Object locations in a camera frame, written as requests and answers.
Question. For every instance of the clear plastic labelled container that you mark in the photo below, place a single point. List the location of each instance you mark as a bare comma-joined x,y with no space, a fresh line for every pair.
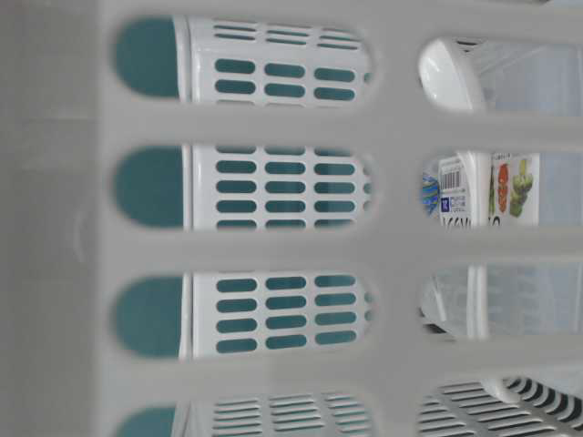
525,190

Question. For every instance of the grey plastic shopping basket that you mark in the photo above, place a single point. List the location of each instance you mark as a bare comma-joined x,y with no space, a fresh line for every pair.
67,252

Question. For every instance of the white slotted plastic tray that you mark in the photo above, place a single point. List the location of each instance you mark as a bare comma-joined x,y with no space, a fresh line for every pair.
465,409

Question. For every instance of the white perforated plastic container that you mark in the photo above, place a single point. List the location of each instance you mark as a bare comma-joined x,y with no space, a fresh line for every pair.
271,187

